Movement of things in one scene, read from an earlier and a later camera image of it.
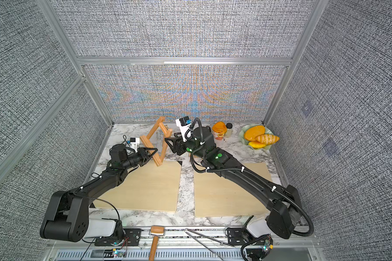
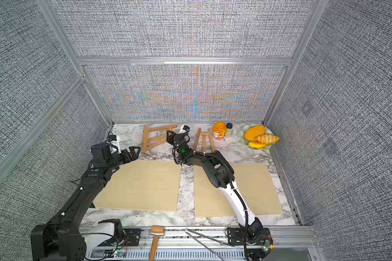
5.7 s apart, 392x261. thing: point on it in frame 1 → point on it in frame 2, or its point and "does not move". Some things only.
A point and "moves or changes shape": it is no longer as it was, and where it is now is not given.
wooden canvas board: x=147 y=187 does not move
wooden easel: x=167 y=131 moves or changes shape
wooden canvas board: x=218 y=196 does not move
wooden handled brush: x=155 y=231 does not move
